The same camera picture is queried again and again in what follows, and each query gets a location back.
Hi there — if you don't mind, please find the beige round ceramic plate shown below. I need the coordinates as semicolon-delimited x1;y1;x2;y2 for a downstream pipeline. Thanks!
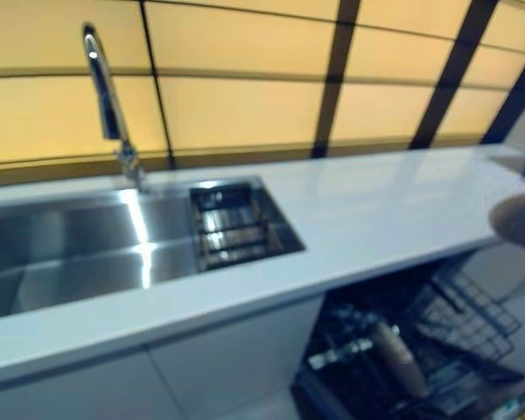
486;189;525;251
371;320;431;400

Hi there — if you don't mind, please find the black built-in dishwasher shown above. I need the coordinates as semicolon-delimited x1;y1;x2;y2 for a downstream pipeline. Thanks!
290;243;525;420

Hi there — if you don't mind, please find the white cabinet panel beside dishwasher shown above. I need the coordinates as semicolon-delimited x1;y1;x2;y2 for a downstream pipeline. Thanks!
458;239;525;304

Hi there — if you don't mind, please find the narrow white cabinet door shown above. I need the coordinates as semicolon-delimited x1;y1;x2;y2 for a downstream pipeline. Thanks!
145;294;328;420

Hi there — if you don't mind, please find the chrome gooseneck kitchen faucet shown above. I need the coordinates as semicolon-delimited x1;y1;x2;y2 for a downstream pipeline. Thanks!
81;22;151;194

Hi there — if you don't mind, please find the stainless steel sink basin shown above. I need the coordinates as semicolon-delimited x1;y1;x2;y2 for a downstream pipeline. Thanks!
0;174;308;324

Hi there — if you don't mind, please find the wide white cabinet door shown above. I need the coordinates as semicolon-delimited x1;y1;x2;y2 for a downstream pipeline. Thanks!
0;344;190;420

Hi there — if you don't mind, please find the black wire dish rack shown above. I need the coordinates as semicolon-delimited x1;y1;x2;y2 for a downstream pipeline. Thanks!
188;183;286;269

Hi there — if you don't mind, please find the dishwasher lower wire basket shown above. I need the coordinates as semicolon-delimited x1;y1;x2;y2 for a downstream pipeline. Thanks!
307;304;525;413

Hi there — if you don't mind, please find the dishwasher wire basket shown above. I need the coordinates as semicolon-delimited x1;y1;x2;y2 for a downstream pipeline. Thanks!
307;304;525;413
412;256;525;363

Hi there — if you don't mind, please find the dishwasher upper wire basket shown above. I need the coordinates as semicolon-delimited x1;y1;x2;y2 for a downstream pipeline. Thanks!
412;256;525;363

